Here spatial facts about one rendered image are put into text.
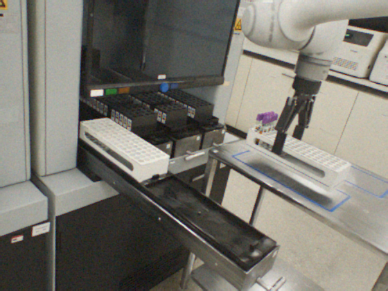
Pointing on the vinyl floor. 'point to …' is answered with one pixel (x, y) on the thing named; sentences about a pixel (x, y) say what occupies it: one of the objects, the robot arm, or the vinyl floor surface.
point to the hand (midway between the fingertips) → (287, 143)
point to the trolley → (368, 189)
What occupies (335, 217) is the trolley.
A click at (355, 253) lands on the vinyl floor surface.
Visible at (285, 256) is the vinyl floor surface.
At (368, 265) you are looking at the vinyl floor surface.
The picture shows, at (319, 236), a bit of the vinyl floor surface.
